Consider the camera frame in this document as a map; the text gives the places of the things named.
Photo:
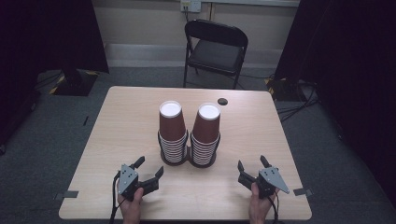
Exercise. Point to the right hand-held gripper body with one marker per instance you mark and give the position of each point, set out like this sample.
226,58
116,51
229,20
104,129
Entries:
271,179

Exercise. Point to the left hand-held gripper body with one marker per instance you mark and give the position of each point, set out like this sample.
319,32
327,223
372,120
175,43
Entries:
127,180

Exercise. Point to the single brown paper cup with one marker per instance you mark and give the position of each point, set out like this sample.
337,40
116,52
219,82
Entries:
206,127

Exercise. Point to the person's left hand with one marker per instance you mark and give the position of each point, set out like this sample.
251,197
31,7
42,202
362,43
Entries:
132,210

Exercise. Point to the person's right hand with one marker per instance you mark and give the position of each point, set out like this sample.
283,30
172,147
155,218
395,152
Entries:
260,210

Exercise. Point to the grey tape strip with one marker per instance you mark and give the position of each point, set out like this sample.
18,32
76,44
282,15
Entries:
302,192
67,195

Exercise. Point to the black round table grommet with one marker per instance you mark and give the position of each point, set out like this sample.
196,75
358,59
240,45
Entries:
222,101

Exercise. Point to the black stand base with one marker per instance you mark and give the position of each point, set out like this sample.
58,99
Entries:
283,90
74,84

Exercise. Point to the black folding chair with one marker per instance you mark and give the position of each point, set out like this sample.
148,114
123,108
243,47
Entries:
214,56

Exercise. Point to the dark curtain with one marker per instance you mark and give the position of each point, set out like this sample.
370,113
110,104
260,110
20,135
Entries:
46,37
348,62

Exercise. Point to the white wall socket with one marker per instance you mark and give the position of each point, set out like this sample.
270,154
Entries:
190,5

